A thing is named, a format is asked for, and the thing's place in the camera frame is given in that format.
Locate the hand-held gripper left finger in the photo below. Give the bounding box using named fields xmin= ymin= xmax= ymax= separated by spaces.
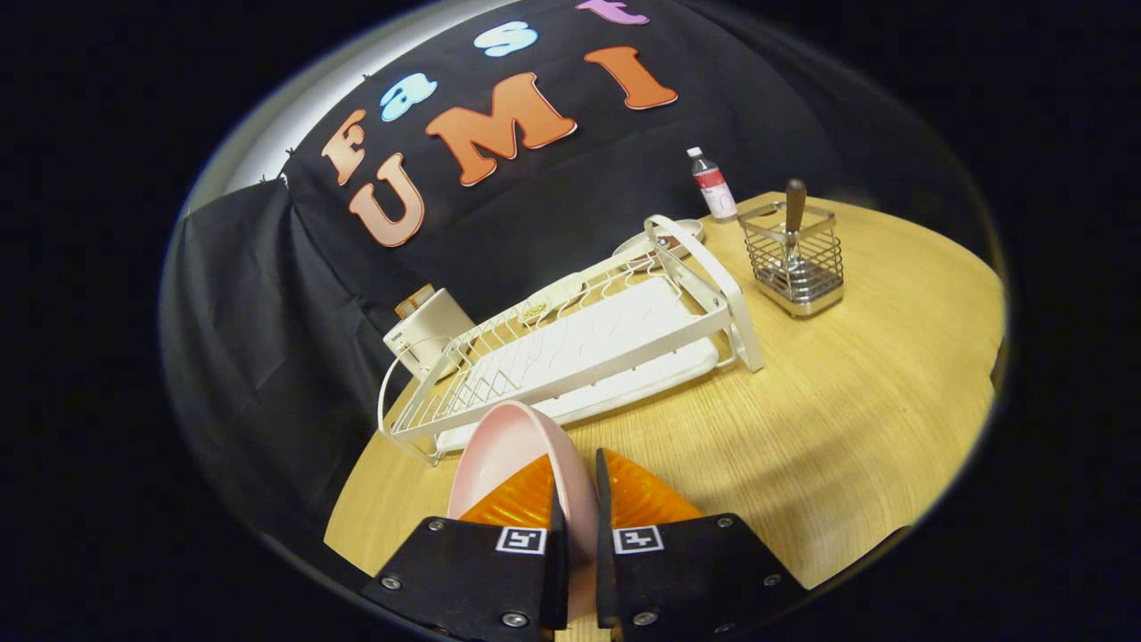
xmin=361 ymin=453 xmax=570 ymax=642

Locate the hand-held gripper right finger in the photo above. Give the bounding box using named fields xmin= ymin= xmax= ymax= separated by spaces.
xmin=595 ymin=448 xmax=808 ymax=642

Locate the pink plate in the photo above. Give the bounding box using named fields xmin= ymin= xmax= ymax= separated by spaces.
xmin=446 ymin=400 xmax=601 ymax=625

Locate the white wire dish rack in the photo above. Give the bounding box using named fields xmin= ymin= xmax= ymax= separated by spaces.
xmin=377 ymin=214 xmax=766 ymax=466

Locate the metal wire basket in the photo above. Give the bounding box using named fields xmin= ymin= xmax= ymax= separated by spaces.
xmin=738 ymin=202 xmax=845 ymax=319

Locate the metal spoon with wooden handle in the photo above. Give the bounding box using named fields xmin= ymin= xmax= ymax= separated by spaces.
xmin=782 ymin=177 xmax=809 ymax=277

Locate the white sauce dish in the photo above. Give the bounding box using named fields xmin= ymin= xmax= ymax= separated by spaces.
xmin=520 ymin=272 xmax=589 ymax=324

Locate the white plate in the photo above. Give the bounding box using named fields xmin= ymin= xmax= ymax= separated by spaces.
xmin=612 ymin=218 xmax=705 ymax=261

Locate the white drip tray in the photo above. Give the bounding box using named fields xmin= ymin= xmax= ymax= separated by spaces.
xmin=435 ymin=276 xmax=721 ymax=453

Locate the white toaster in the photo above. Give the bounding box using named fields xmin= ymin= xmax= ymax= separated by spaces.
xmin=383 ymin=287 xmax=478 ymax=383

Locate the black backdrop cloth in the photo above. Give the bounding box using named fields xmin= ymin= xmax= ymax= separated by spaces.
xmin=160 ymin=0 xmax=981 ymax=572

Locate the clear bottle with red label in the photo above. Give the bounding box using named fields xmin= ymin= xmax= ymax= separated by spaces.
xmin=686 ymin=146 xmax=739 ymax=223

